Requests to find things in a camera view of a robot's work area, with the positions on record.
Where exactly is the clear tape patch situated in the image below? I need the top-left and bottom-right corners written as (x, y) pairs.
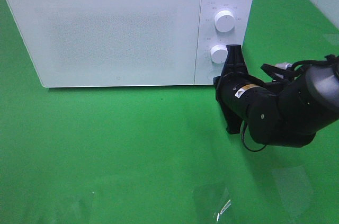
top-left (193, 181), bottom-right (236, 223)

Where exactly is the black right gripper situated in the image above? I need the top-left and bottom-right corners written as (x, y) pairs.
top-left (213, 44), bottom-right (265, 135)

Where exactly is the white microwave knob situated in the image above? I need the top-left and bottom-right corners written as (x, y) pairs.
top-left (210, 44), bottom-right (228, 64)
top-left (215, 10), bottom-right (235, 33)

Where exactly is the white microwave door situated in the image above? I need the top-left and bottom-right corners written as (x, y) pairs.
top-left (7, 0), bottom-right (200, 88)

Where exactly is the black camera cable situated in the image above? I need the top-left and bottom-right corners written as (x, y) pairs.
top-left (240, 122), bottom-right (268, 153)

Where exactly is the round white door button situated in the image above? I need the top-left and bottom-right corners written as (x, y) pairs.
top-left (207, 69), bottom-right (222, 82)

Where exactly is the white microwave oven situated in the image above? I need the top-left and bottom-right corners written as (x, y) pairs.
top-left (6, 0), bottom-right (253, 88)

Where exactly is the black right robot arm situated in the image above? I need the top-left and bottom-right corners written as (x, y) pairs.
top-left (213, 44), bottom-right (338, 147)

